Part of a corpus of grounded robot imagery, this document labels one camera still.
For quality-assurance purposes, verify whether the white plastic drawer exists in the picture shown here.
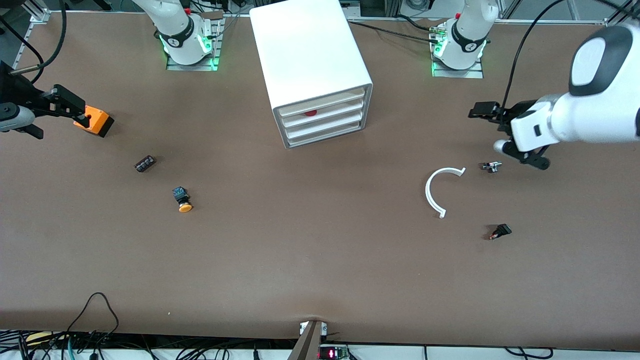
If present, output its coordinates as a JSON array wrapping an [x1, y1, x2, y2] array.
[[286, 121, 363, 147], [282, 111, 364, 138], [279, 99, 366, 128], [276, 88, 368, 117]]

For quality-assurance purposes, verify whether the orange push button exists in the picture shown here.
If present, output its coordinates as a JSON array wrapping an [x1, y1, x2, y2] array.
[[172, 186, 194, 213]]

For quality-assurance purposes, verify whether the white drawer cabinet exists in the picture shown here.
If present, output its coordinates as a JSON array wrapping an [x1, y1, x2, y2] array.
[[249, 0, 374, 150]]

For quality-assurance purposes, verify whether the orange box with hole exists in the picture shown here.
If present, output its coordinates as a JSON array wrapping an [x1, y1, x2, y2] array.
[[73, 105, 115, 139]]

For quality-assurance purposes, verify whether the white curved plastic piece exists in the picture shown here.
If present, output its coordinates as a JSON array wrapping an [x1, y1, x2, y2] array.
[[425, 167, 467, 219]]

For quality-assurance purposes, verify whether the device with red display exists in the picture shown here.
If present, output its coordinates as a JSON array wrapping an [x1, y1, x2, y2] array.
[[318, 345, 351, 360]]

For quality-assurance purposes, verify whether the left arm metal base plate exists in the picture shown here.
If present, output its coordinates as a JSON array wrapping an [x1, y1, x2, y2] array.
[[431, 55, 485, 79]]

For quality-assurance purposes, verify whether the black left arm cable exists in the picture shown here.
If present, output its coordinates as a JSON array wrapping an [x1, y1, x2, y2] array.
[[501, 0, 568, 108]]

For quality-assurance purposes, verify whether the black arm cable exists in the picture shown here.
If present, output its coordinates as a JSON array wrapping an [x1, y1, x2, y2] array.
[[501, 0, 568, 108], [0, 0, 68, 85]]

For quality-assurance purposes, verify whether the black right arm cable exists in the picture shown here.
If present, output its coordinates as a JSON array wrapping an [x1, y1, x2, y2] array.
[[0, 0, 68, 85]]

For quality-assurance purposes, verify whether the aluminium frame rail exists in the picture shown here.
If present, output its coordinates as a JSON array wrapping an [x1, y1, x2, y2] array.
[[604, 0, 640, 28], [11, 0, 52, 71]]

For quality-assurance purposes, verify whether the short black table cable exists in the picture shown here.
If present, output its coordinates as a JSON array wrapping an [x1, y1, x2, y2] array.
[[397, 14, 441, 32]]

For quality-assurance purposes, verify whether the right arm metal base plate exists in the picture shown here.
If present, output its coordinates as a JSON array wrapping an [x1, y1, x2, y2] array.
[[166, 17, 224, 72]]

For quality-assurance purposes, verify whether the long black table cable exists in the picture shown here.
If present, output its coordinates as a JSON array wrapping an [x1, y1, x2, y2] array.
[[348, 20, 441, 45]]

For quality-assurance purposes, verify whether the black looped cable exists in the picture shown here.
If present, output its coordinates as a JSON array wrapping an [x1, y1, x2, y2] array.
[[64, 292, 121, 346]]

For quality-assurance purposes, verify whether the tangled black cable bundle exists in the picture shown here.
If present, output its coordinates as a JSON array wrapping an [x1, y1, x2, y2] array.
[[0, 327, 301, 360]]

